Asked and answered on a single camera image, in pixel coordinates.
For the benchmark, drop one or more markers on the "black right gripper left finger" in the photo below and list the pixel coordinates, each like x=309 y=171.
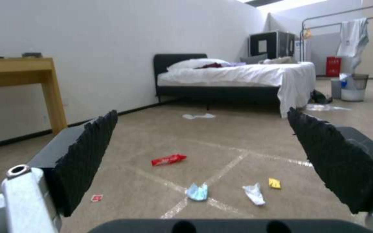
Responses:
x=76 y=165

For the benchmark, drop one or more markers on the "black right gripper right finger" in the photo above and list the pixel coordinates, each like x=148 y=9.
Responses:
x=335 y=155

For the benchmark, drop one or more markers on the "black cloth on floor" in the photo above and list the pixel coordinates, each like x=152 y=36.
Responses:
x=320 y=97

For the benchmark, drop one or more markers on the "grey trash bin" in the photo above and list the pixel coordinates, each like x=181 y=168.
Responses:
x=335 y=88

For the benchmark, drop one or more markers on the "dark mesh trash bin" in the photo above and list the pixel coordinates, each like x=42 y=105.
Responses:
x=360 y=81

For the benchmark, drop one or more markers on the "small red white wrapper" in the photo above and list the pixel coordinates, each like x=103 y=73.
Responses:
x=96 y=197

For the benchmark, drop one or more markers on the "clear plastic bag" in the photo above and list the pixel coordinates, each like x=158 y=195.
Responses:
x=325 y=107

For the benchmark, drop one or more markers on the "white bucket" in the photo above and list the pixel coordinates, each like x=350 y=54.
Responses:
x=352 y=94

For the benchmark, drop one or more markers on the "small yellow wrapper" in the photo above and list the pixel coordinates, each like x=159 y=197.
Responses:
x=274 y=183

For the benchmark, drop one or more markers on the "red box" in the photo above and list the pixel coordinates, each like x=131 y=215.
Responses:
x=334 y=66

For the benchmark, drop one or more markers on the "crumpled white paper wrapper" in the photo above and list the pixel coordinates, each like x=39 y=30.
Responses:
x=254 y=194

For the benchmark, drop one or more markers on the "red snack wrapper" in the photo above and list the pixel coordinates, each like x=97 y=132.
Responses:
x=168 y=159

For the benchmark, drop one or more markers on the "wooden side table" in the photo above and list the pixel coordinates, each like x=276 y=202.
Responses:
x=24 y=82

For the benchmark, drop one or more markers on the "white hanging shirt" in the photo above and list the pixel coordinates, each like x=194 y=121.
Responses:
x=351 y=41

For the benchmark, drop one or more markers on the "small dark box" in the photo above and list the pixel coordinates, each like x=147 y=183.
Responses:
x=31 y=55

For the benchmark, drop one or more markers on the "crumpled blue face mask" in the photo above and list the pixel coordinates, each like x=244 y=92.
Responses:
x=198 y=193

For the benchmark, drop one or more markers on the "grey pillow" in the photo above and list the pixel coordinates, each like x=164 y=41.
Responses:
x=254 y=59

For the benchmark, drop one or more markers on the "black equipment case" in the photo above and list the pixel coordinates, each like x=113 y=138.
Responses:
x=270 y=45

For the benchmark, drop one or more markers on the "dark red garment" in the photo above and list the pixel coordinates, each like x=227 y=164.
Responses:
x=210 y=65

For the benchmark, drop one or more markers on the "white pillow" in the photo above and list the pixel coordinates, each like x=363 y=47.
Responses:
x=197 y=64

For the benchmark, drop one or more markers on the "black frame bed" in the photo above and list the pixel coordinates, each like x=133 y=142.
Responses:
x=232 y=77

